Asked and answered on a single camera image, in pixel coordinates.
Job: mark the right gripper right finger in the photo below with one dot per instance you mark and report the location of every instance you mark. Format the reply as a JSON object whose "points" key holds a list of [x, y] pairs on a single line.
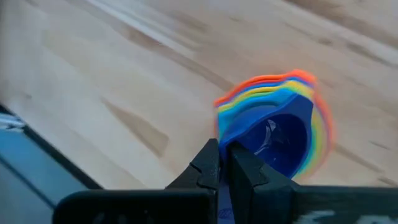
{"points": [[264, 199]]}

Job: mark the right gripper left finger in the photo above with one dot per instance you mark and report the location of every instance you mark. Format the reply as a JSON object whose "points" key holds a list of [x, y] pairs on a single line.
{"points": [[174, 202]]}

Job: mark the purple measuring cup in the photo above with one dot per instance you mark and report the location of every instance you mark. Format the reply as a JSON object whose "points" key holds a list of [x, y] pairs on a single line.
{"points": [[280, 146]]}

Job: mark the green measuring cup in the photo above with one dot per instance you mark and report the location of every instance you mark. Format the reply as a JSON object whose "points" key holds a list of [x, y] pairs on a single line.
{"points": [[316, 140]]}

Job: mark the teal measuring cup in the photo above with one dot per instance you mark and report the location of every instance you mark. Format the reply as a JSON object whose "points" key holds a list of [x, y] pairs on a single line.
{"points": [[245, 105]]}

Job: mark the red measuring cup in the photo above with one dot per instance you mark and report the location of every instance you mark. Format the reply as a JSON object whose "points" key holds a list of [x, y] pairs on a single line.
{"points": [[242, 88]]}

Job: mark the orange measuring cup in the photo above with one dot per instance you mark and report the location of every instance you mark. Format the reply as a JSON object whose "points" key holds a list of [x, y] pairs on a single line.
{"points": [[300, 73]]}

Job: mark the silver table bracket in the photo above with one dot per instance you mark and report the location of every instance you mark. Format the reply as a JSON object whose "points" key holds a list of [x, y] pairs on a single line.
{"points": [[11, 122]]}

